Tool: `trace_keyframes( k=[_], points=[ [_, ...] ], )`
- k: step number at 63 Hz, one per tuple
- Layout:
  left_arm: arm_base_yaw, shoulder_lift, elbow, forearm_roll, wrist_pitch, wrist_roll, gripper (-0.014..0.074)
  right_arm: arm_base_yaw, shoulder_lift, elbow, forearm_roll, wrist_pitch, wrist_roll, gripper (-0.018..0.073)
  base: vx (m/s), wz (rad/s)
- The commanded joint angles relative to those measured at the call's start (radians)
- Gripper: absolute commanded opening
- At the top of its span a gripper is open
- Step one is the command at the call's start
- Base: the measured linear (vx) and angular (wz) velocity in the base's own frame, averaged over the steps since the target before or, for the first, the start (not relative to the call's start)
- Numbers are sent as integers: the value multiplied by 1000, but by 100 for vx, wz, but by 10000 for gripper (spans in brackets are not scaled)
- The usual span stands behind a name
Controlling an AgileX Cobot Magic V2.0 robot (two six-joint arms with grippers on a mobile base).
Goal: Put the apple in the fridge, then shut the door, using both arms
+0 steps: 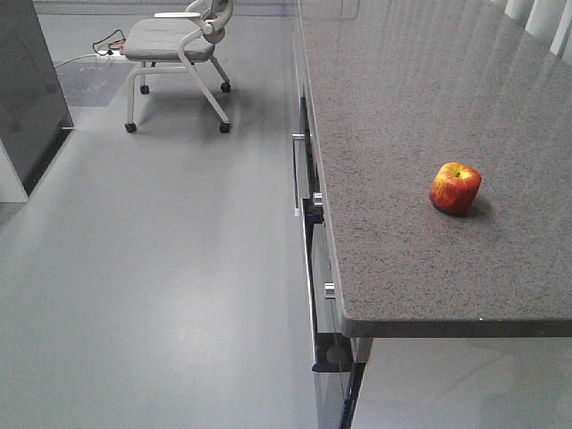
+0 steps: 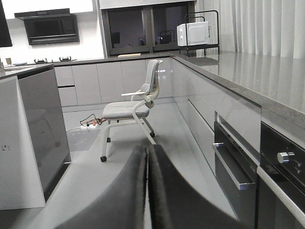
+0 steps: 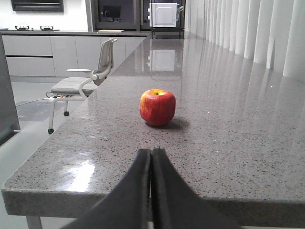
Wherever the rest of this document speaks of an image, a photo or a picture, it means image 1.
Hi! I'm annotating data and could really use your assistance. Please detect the red yellow apple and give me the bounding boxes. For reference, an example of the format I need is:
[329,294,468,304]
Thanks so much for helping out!
[430,162,482,215]

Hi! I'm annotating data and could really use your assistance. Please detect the grey kitchen counter unit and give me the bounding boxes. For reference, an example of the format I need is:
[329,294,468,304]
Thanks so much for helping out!
[299,1,571,428]

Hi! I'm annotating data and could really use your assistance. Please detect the grey white wheeled chair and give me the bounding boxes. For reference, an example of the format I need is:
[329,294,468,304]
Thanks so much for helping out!
[123,1,236,133]

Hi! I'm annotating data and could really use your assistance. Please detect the white power strip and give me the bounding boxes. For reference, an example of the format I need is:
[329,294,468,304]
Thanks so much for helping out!
[94,51,126,60]

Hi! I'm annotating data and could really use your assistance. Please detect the dark grey cabinet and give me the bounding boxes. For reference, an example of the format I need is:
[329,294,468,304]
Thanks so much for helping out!
[1,1,73,203]

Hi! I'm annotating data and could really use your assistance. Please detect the silver drawer handle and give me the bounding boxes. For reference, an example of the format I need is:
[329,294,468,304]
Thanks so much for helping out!
[291,133,323,217]

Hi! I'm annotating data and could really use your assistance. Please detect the black and red cables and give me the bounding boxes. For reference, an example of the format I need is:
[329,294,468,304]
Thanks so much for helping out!
[92,29,126,56]

